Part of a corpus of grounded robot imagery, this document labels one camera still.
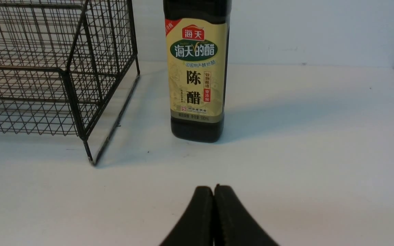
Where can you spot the black wire mesh rack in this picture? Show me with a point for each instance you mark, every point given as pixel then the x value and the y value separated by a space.
pixel 61 62

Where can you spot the tall dark vinegar bottle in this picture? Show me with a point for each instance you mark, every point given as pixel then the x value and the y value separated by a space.
pixel 197 43

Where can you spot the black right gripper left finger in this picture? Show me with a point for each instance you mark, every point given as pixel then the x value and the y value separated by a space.
pixel 194 228

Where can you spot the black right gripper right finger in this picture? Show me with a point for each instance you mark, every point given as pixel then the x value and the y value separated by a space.
pixel 233 224

